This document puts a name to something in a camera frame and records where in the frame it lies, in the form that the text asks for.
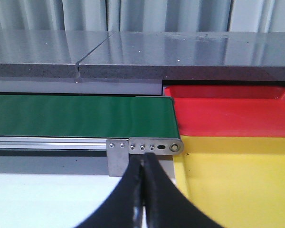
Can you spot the steel conveyor support bracket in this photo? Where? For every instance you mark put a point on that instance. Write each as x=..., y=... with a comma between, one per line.
x=117, y=156

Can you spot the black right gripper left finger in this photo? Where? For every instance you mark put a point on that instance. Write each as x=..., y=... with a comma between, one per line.
x=123, y=208

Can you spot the aluminium conveyor frame rail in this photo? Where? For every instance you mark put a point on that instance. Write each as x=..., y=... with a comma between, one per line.
x=52, y=143

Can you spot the red plastic tray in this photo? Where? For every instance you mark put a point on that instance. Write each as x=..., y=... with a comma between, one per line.
x=225, y=110

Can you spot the white pleated curtain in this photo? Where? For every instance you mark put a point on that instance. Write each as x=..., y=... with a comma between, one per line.
x=144, y=15

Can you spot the steel conveyor end plate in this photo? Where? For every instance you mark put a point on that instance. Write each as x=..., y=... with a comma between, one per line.
x=158, y=146

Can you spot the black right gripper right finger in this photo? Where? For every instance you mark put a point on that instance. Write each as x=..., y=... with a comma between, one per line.
x=165, y=205

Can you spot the green conveyor belt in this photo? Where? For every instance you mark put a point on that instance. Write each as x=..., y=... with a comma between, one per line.
x=87, y=116

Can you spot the grey stone counter slab right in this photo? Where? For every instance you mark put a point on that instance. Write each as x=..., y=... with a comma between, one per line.
x=142, y=62

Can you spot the yellow plastic tray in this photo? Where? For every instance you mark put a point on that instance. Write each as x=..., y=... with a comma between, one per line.
x=237, y=181

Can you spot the grey stone counter slab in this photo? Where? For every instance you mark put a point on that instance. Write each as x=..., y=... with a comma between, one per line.
x=47, y=61
x=142, y=62

